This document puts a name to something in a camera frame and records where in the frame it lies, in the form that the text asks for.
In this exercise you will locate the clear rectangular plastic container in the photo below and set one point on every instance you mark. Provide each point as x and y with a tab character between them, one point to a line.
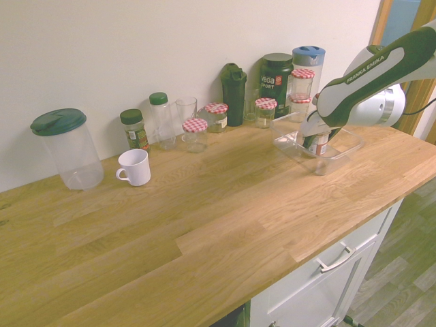
340	150

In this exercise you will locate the clear bottle green cap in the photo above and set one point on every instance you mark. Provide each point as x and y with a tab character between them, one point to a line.
163	122

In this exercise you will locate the spice jar dark green lid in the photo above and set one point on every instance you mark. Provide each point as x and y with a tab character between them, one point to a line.
135	131

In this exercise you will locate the cereal cup with foil lid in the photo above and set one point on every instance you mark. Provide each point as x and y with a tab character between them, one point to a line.
320	146

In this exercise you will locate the clear canister blue lid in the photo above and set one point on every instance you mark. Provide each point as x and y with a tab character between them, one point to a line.
309	58

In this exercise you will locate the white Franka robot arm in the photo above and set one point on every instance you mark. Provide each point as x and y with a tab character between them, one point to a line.
361	85

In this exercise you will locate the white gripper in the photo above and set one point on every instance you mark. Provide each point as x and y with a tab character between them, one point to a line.
315	126

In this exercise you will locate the dark green shaker bottle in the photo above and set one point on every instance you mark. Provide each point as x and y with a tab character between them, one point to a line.
234	95

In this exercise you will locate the labelled jar red checkered lid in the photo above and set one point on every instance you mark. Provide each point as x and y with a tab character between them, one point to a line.
265	114

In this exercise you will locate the large clear canister green lid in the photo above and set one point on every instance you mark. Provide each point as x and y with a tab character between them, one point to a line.
73	153

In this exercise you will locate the labelled-lid jar red checkered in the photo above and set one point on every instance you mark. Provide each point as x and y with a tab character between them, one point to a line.
216	117

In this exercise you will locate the wooden door frame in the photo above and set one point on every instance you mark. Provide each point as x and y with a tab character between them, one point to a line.
382	20

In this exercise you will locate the tall clear drinking glass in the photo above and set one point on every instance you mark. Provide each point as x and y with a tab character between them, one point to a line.
186	109

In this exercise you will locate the white mug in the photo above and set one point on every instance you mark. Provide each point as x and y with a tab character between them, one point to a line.
136	168

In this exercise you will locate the empty jar red checkered lid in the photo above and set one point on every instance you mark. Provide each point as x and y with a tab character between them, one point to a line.
299	109
195	136
302	83

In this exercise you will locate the small clear glass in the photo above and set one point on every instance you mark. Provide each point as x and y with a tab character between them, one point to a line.
251	109

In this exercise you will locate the white cabinet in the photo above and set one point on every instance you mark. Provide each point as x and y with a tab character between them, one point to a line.
306	293

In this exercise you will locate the black Vega Sport tub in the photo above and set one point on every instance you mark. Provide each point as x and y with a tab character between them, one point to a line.
275	85

